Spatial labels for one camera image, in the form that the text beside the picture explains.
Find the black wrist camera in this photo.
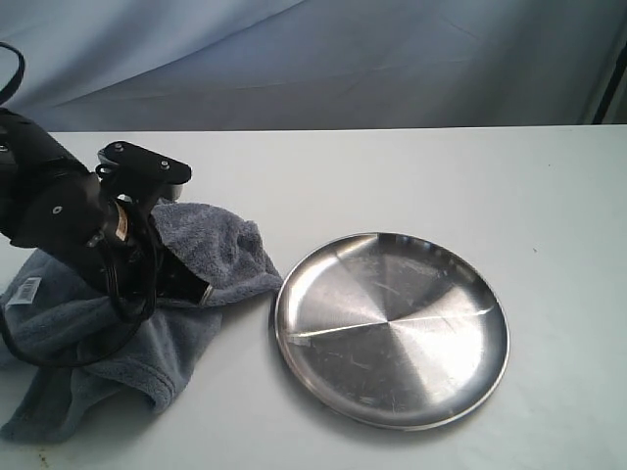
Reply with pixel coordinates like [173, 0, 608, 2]
[97, 141, 192, 201]

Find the round stainless steel plate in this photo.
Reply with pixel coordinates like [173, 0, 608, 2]
[270, 232, 510, 431]

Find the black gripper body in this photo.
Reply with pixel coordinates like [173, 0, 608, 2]
[88, 199, 214, 306]

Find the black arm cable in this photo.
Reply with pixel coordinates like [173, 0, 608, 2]
[0, 41, 163, 367]

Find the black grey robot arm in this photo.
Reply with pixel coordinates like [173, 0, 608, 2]
[1, 109, 209, 304]

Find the grey fluffy towel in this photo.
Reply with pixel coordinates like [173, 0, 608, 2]
[1, 202, 282, 444]

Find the blue-grey backdrop cloth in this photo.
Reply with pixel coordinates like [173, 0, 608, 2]
[1, 1, 626, 131]

